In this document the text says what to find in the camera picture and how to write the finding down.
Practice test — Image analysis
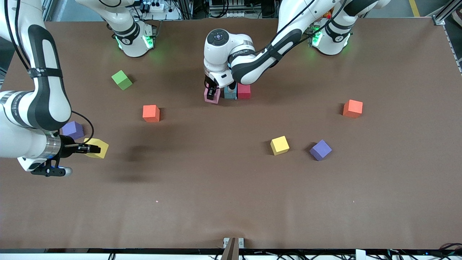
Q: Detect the aluminium frame profile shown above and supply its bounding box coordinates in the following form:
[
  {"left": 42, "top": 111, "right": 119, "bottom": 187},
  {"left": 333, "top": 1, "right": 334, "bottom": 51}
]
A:
[
  {"left": 431, "top": 0, "right": 462, "bottom": 26},
  {"left": 42, "top": 0, "right": 55, "bottom": 21}
]

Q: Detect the green foam block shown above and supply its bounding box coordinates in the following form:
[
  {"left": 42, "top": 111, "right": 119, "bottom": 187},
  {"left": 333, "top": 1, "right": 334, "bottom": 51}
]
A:
[{"left": 111, "top": 70, "right": 133, "bottom": 91}]

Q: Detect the metal mount bracket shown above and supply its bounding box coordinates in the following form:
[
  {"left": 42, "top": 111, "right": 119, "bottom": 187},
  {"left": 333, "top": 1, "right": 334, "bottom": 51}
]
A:
[{"left": 220, "top": 237, "right": 245, "bottom": 260}]

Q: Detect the brown paper table cover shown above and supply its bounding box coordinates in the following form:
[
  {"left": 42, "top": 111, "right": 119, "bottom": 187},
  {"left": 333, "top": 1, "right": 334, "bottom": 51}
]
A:
[{"left": 0, "top": 16, "right": 462, "bottom": 250}]

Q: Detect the purple foam block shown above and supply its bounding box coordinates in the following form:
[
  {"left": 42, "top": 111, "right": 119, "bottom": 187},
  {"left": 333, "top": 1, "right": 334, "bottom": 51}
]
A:
[
  {"left": 309, "top": 139, "right": 332, "bottom": 161},
  {"left": 61, "top": 121, "right": 84, "bottom": 140}
]

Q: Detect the white power strip with plugs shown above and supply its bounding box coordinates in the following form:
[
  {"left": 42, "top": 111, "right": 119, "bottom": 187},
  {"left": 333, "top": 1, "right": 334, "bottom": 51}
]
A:
[{"left": 139, "top": 2, "right": 166, "bottom": 13}]

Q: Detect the orange foam block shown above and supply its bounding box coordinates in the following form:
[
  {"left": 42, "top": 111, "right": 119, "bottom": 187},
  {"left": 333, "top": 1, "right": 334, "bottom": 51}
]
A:
[
  {"left": 142, "top": 105, "right": 160, "bottom": 123},
  {"left": 343, "top": 99, "right": 363, "bottom": 118}
]

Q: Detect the yellow foam block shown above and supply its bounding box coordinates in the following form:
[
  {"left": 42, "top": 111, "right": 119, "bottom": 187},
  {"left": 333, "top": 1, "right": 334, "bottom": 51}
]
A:
[
  {"left": 270, "top": 136, "right": 290, "bottom": 156},
  {"left": 84, "top": 138, "right": 109, "bottom": 159}
]

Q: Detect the pink foam block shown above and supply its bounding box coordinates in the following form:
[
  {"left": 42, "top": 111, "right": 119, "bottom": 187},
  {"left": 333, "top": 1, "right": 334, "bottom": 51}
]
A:
[{"left": 204, "top": 88, "right": 221, "bottom": 105}]

